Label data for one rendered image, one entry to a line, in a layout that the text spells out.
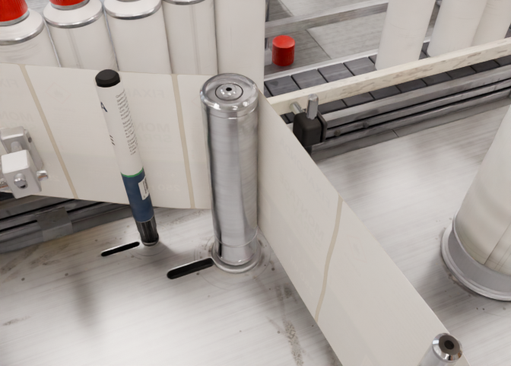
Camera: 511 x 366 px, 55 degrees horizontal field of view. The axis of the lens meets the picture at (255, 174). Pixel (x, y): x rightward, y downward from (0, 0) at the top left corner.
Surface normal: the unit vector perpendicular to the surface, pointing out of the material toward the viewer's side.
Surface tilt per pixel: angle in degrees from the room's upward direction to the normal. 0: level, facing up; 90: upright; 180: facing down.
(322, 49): 0
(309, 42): 0
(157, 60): 90
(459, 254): 90
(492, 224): 89
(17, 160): 0
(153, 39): 90
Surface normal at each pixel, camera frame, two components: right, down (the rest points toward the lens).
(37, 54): 0.83, 0.42
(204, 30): 0.65, 0.56
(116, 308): 0.00, -0.68
